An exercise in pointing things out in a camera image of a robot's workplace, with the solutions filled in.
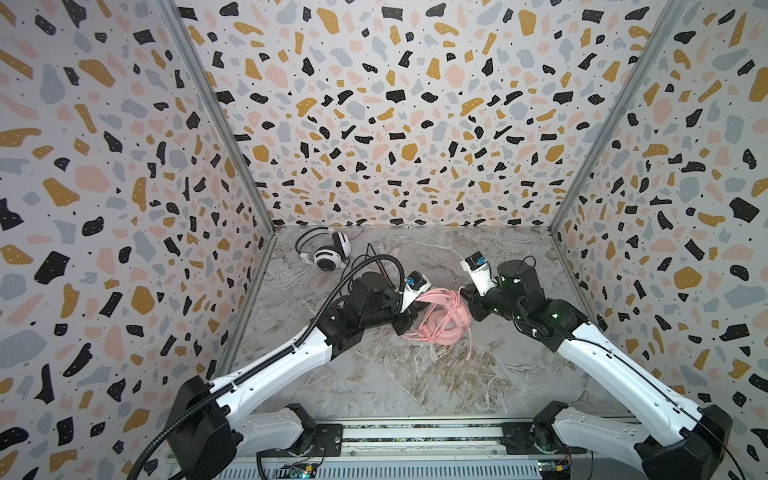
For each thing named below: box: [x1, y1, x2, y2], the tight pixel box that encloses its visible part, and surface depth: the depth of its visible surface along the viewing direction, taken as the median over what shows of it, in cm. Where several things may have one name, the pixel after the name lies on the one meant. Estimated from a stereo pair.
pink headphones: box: [417, 288, 472, 346], surface depth 76 cm
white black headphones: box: [295, 227, 352, 271], surface depth 108 cm
